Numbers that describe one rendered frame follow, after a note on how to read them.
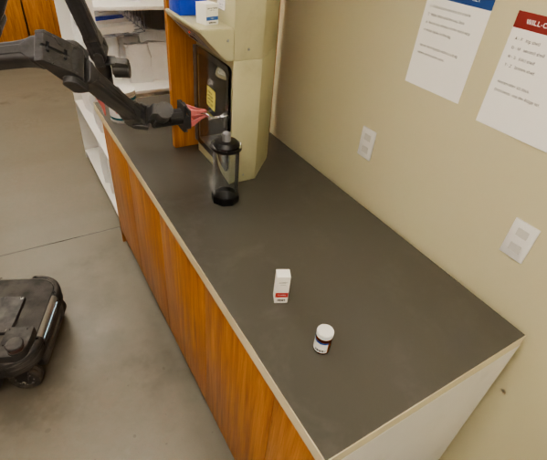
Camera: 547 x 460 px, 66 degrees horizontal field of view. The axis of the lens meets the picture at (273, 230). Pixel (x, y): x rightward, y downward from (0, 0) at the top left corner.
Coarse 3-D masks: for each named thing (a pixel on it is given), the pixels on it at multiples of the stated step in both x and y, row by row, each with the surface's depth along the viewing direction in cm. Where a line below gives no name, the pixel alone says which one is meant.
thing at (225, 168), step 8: (240, 144) 144; (216, 160) 143; (224, 160) 142; (232, 160) 143; (216, 168) 145; (224, 168) 144; (232, 168) 145; (216, 176) 147; (224, 176) 146; (232, 176) 147; (216, 184) 149; (224, 184) 148; (232, 184) 149; (216, 192) 151; (224, 192) 150; (232, 192) 151
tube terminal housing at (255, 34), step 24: (216, 0) 137; (240, 0) 128; (264, 0) 131; (240, 24) 132; (264, 24) 136; (240, 48) 136; (264, 48) 142; (240, 72) 141; (264, 72) 149; (240, 96) 146; (264, 96) 157; (240, 120) 152; (264, 120) 166; (264, 144) 175; (240, 168) 164
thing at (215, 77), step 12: (204, 60) 155; (216, 60) 145; (204, 72) 157; (216, 72) 148; (228, 72) 140; (204, 84) 160; (216, 84) 150; (228, 84) 142; (204, 96) 163; (216, 96) 153; (228, 96) 145; (204, 108) 166; (216, 108) 155; (228, 108) 147; (204, 120) 170; (216, 120) 158; (228, 120) 150; (204, 132) 173; (216, 132) 161; (204, 144) 176
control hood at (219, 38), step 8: (168, 8) 147; (176, 16) 140; (184, 16) 139; (192, 16) 140; (184, 24) 136; (192, 24) 131; (200, 24) 132; (224, 24) 135; (200, 32) 127; (208, 32) 128; (216, 32) 129; (224, 32) 130; (232, 32) 132; (208, 40) 129; (216, 40) 131; (224, 40) 132; (232, 40) 133; (216, 48) 132; (224, 48) 133; (232, 48) 135; (224, 56) 135; (232, 56) 136
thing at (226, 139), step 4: (224, 132) 140; (228, 132) 140; (224, 136) 140; (228, 136) 140; (216, 140) 142; (220, 140) 142; (224, 140) 141; (228, 140) 141; (232, 140) 143; (236, 140) 143; (216, 144) 140; (220, 144) 140; (224, 144) 140; (228, 144) 140; (232, 144) 140; (236, 144) 141; (220, 148) 140; (224, 148) 140; (228, 148) 140; (232, 148) 140; (236, 148) 141
